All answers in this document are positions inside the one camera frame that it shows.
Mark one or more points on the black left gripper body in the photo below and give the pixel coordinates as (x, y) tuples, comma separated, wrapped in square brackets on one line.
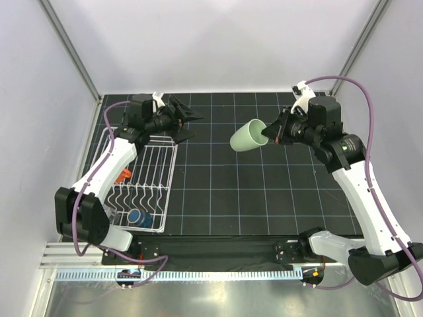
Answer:
[(175, 122)]

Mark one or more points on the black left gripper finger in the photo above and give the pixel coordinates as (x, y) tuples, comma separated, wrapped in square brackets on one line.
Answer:
[(183, 112), (183, 135)]

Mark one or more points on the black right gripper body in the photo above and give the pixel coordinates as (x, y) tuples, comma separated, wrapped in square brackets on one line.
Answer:
[(291, 132)]

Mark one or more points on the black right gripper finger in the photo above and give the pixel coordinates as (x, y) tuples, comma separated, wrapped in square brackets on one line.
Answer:
[(277, 123), (272, 133)]

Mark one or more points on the light green cup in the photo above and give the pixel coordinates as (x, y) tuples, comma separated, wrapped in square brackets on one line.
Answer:
[(249, 136)]

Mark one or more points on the orange mug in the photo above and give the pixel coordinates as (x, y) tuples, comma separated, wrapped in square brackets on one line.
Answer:
[(124, 175)]

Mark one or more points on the clear drinking glass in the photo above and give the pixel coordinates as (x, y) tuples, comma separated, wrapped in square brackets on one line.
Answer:
[(111, 214)]

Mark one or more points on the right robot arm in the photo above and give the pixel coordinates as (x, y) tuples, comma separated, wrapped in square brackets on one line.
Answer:
[(386, 249)]

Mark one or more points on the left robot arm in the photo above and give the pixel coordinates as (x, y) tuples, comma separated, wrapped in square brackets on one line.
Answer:
[(79, 210)]

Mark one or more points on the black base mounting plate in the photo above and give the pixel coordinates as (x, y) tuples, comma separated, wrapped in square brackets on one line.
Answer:
[(224, 253)]

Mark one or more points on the white wire dish rack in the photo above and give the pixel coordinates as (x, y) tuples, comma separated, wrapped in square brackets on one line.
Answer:
[(149, 187)]

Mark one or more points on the left aluminium frame post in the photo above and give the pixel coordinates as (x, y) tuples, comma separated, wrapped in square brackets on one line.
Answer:
[(67, 44)]

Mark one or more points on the aluminium frame post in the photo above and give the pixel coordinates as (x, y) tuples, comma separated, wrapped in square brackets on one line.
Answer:
[(367, 31), (67, 44)]

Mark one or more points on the white slotted cable duct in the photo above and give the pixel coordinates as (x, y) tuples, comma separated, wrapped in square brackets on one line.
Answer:
[(130, 274)]

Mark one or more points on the right aluminium frame post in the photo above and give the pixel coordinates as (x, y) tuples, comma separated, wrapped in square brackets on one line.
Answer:
[(367, 31)]

